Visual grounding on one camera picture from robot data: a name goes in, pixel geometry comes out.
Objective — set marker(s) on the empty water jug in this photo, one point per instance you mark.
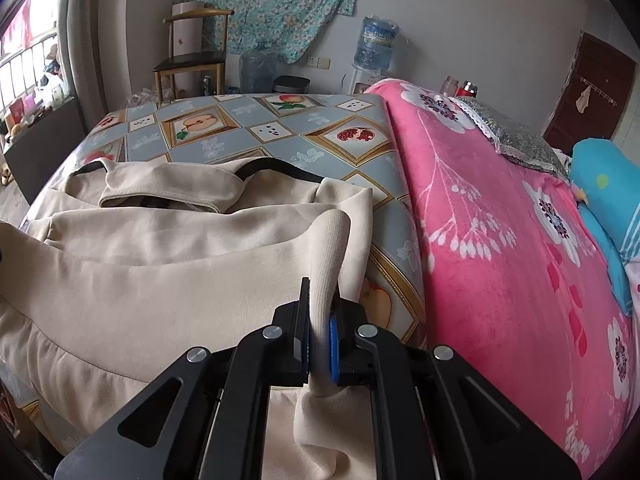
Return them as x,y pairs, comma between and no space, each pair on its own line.
257,70

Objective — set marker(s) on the brown door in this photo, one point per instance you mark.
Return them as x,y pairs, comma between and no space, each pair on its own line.
565,125

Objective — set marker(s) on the beige hanging cloth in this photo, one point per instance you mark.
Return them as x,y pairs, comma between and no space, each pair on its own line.
583,100

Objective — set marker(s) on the floral wall cloth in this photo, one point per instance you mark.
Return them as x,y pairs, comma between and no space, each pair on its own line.
260,0

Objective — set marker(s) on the grey curtain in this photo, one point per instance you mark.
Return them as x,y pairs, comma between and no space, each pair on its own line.
95,35

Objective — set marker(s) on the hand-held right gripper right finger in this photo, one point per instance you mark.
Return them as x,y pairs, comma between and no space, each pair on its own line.
334,350

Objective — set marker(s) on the silver sequin cushion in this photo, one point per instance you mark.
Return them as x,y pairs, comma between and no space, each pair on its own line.
515,135

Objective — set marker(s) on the green can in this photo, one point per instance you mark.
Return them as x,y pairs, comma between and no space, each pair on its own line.
206,86

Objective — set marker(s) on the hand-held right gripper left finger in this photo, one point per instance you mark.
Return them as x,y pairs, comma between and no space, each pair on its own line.
300,340

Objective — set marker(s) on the cream zip jacket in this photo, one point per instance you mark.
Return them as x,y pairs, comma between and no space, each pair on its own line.
150,270

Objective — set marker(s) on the fruit print tablecloth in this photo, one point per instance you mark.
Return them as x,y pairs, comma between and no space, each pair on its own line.
300,155

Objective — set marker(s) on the pink floral blanket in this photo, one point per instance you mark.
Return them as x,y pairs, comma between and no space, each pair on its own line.
475,220

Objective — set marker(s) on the metal window railing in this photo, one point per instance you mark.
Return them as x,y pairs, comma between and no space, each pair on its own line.
25,65

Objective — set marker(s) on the blue pillow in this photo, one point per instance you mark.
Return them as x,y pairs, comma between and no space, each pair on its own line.
605,185

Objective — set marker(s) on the blue water dispenser bottle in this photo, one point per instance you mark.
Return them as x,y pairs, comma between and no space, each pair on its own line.
375,45

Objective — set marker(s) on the white box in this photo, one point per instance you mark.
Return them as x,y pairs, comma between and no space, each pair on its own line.
187,35

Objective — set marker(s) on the wooden chair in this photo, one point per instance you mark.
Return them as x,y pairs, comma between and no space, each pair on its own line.
190,62

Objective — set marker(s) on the red thermos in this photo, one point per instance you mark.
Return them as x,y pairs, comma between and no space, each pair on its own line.
468,89

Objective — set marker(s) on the clear plastic bag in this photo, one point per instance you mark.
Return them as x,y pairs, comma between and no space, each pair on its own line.
145,97

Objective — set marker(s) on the dark cabinet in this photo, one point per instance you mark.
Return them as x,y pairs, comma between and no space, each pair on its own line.
45,155

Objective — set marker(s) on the wall socket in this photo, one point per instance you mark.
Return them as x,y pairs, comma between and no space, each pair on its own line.
319,62

